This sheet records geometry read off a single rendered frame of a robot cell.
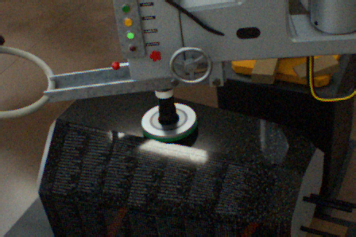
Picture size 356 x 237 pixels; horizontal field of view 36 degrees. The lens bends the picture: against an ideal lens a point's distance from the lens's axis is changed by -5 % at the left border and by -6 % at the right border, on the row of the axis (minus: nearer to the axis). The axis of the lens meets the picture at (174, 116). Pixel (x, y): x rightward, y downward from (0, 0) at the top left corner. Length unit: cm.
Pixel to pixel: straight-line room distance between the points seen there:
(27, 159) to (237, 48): 206
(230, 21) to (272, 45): 18
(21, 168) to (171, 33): 195
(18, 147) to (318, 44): 238
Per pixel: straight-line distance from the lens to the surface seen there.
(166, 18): 193
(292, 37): 201
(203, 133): 227
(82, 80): 228
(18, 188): 353
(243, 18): 194
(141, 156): 228
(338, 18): 200
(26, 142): 387
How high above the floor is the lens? 221
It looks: 36 degrees down
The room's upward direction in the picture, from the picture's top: 8 degrees counter-clockwise
